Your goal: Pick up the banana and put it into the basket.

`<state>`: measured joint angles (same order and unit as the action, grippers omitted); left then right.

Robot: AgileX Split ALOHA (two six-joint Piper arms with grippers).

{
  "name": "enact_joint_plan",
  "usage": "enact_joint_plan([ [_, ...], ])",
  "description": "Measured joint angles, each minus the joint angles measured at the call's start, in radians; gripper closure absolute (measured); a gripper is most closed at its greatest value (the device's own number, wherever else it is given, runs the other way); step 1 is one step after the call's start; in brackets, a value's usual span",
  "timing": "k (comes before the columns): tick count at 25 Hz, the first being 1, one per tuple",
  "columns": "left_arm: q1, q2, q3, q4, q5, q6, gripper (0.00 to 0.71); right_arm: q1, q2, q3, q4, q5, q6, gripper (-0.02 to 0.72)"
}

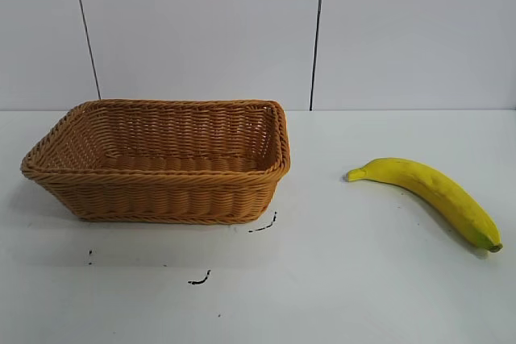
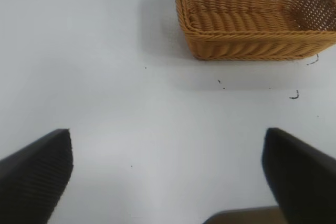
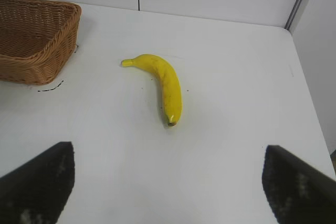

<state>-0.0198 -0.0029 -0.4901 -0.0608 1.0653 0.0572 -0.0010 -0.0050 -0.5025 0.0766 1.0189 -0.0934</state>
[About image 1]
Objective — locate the yellow banana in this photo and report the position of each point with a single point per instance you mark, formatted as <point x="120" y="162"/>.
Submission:
<point x="443" y="195"/>

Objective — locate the tan woven wicker basket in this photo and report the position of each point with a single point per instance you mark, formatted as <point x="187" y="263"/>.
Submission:
<point x="161" y="195"/>

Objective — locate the thin black wall strip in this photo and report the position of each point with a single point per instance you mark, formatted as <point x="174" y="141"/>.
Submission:
<point x="86" y="30"/>
<point x="317" y="38"/>

